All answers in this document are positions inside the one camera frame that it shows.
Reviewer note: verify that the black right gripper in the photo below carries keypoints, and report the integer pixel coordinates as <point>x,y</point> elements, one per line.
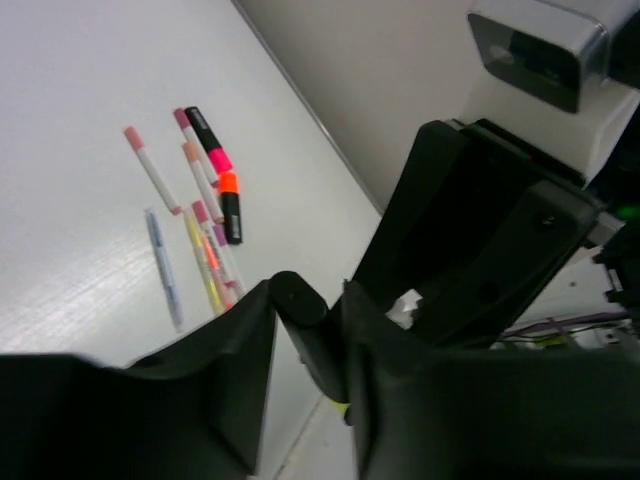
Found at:
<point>479,224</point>

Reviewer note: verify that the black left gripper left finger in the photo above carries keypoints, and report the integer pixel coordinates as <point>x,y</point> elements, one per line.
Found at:
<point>192,410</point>

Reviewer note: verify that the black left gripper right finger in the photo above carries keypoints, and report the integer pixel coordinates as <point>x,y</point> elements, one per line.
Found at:
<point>419,412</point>

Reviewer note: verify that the yellow highlighter black body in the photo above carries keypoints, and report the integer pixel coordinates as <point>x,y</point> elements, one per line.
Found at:
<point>316,337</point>

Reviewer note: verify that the orange highlighter black body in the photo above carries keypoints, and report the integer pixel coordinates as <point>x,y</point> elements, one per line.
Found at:
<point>230,203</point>

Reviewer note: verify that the pink highlighter black body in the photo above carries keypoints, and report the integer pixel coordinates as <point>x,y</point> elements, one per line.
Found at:
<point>212,146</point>

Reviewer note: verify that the blue clear pen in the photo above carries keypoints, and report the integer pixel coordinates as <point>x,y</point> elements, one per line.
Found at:
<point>164,269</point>

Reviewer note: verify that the orange clear pen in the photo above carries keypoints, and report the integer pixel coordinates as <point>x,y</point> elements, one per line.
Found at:
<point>216,272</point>

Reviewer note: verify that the purple cap white pen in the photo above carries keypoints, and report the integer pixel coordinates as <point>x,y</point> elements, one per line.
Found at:
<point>228,262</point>

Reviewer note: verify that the yellow clear pen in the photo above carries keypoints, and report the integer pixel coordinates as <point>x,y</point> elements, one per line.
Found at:
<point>201,259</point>

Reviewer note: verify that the pink cap white pen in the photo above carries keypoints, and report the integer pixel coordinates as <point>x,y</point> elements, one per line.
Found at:
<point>206,226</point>

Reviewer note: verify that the peach cap white pen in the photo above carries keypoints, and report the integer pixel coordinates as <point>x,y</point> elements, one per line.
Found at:
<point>204,186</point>

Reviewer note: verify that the light pink cap pen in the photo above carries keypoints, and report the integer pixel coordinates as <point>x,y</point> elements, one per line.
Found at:
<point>162,187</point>

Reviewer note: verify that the mauve cap white pen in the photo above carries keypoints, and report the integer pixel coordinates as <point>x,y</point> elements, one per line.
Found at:
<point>190,134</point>

